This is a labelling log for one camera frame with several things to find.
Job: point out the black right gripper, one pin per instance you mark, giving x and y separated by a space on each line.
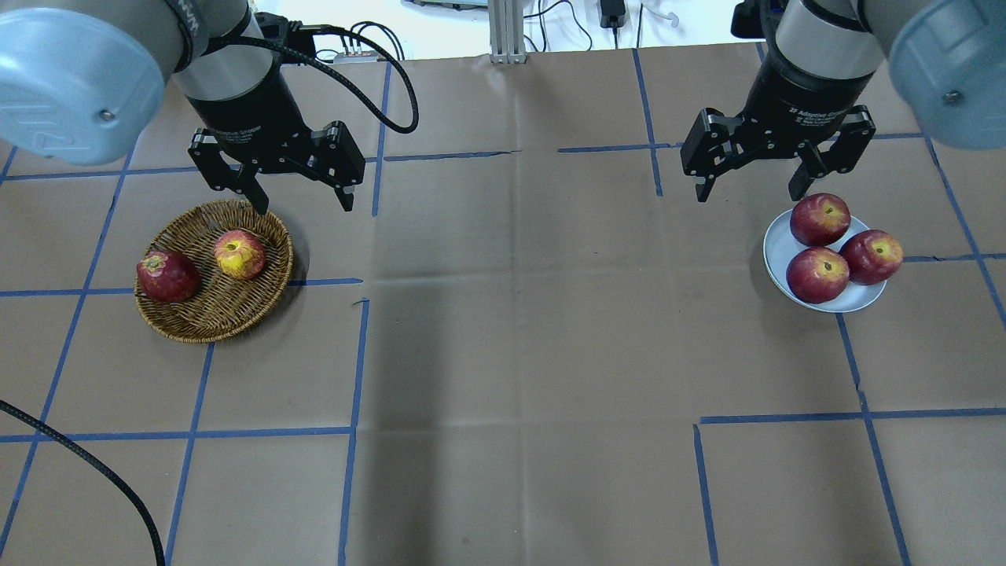
794 98

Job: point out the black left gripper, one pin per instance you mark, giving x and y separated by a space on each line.
245 110

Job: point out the yellow-red apple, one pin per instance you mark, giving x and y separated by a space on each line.
239 255

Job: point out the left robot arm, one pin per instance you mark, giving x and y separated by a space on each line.
80 80

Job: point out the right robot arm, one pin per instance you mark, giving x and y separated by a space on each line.
945 60

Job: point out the white plate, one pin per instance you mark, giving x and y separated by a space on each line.
780 247

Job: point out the red apple plate top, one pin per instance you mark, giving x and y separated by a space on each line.
820 220

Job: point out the red apple plate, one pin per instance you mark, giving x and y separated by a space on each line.
817 275
872 256
820 220

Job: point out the red apple plate bottom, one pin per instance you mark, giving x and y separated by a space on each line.
817 275

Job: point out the woven wicker basket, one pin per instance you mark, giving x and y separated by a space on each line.
222 307

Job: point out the dark red apple in basket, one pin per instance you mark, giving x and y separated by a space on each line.
168 276

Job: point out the black power adapter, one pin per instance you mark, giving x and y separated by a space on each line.
612 14

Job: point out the aluminium frame post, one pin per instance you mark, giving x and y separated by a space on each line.
506 32

